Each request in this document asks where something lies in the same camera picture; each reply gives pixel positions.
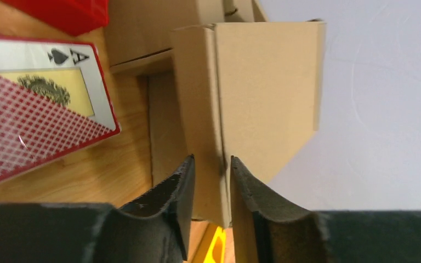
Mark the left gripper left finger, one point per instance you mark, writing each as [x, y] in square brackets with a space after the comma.
[155, 227]

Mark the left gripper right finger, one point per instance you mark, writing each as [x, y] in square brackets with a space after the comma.
[269, 228]

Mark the brown cardboard box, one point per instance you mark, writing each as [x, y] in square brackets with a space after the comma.
[250, 90]

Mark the front flat cardboard box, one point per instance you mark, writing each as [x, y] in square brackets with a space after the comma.
[168, 147]

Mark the upright narrow cardboard box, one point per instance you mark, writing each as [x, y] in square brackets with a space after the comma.
[138, 33]

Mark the red card box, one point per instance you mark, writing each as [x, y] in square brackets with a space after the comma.
[74, 17]

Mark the rear leaning cardboard box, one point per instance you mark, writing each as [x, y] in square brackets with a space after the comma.
[244, 11]

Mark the pink tangram puzzle card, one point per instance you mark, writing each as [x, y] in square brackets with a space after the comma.
[53, 101]

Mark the yellow plastic triangle frame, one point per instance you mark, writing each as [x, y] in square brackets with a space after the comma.
[211, 246]

